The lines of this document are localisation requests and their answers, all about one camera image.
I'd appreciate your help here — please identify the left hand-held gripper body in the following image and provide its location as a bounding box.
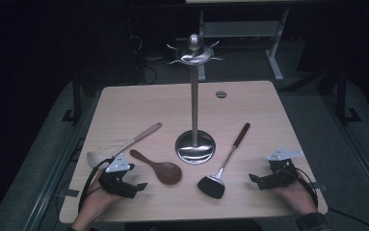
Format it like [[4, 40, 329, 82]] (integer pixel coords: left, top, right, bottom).
[[98, 153, 138, 199]]

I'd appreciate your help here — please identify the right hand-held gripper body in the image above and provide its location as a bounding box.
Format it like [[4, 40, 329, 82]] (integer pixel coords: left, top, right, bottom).
[[257, 147, 304, 191]]

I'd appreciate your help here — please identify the white ladle with beige handle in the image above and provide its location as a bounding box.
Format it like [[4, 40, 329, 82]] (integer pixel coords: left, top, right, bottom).
[[86, 122, 163, 169]]

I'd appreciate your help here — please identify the brown wooden rice spoon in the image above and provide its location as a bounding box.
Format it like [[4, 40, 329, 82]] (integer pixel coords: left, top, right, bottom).
[[129, 148, 183, 186]]

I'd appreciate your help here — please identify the black spatula with brown handle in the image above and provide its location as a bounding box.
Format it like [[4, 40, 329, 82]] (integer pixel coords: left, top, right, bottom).
[[197, 122, 251, 200]]

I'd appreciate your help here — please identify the metal utensil stand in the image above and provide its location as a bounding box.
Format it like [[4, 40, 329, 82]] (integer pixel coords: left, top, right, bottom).
[[167, 33, 224, 166]]

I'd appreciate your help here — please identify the person's right hand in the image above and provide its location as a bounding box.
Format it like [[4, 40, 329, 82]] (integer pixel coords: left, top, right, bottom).
[[272, 171, 319, 216]]

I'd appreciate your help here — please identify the person's left hand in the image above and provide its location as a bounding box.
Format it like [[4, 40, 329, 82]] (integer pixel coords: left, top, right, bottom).
[[78, 171, 125, 226]]

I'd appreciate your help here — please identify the grey tape strip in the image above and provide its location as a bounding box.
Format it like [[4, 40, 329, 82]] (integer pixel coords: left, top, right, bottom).
[[58, 188, 81, 198], [312, 182, 329, 193]]

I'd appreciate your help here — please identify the black metal stand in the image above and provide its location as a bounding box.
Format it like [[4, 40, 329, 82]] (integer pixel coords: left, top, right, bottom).
[[61, 71, 84, 124], [332, 68, 363, 124]]

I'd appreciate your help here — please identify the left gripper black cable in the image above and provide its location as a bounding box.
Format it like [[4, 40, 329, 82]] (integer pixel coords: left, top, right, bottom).
[[77, 156, 116, 214]]

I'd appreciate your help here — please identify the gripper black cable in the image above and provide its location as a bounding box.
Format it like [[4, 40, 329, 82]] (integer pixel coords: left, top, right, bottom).
[[77, 156, 116, 214], [296, 167, 320, 210]]

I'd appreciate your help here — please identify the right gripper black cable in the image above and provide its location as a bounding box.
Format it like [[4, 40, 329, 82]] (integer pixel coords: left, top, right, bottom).
[[296, 167, 320, 210]]

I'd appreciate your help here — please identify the thin black floor cable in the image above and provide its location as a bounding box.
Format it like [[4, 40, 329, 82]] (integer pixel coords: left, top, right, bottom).
[[328, 207, 369, 227]]

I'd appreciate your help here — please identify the tangle of background cables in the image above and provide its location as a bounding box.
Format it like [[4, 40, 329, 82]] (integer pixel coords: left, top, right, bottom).
[[128, 33, 159, 85]]

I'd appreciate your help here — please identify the white metal desk frame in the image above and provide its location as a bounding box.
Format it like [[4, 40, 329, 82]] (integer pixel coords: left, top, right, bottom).
[[198, 9, 291, 82]]

